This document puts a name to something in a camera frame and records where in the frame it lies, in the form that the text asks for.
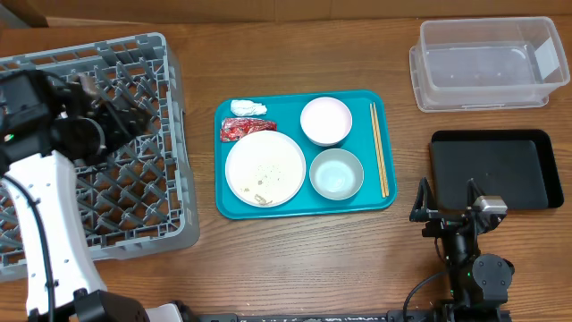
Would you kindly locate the red snack wrapper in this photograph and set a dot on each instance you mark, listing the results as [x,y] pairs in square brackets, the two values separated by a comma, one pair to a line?
[234,129]

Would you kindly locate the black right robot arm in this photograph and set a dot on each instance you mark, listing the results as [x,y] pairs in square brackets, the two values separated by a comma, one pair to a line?
[479,283]

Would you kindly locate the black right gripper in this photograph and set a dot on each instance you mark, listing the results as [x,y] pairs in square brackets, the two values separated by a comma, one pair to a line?
[448,216]

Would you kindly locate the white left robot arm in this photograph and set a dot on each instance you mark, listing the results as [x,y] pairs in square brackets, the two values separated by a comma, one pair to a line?
[46,124]

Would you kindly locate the black plastic tray bin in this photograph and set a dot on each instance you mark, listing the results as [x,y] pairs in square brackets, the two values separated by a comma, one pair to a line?
[517,165]

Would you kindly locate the crumpled white napkin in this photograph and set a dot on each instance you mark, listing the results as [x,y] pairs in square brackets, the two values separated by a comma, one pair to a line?
[243,107]

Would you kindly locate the left wooden chopstick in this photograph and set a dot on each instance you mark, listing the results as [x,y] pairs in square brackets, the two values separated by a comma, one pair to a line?
[378,149]

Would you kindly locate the right wooden chopstick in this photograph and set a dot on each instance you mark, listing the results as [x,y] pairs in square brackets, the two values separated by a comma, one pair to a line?
[387,185]

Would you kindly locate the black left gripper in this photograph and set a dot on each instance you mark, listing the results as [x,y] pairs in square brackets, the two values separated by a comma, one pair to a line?
[126,129]

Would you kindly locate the clear plastic bin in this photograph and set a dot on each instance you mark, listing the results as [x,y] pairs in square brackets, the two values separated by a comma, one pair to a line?
[486,64]

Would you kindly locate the large white dirty plate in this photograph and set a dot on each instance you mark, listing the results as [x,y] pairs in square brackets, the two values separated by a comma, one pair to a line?
[265,169]

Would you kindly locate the teal plastic serving tray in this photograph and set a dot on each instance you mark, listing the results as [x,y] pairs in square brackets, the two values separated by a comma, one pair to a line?
[285,110]

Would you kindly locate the wooden chopstick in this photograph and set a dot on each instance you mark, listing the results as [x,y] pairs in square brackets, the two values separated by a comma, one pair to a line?
[387,185]
[378,149]

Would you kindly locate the white pink bowl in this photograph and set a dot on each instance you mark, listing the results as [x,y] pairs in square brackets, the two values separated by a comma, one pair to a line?
[326,121]

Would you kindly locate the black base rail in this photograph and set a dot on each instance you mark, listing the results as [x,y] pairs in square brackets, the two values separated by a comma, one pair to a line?
[389,316]

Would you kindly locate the grey plastic dish rack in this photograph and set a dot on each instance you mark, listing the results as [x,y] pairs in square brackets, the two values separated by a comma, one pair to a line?
[142,199]

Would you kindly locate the grey bowl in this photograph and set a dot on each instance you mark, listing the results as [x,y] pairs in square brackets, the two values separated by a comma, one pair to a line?
[336,174]

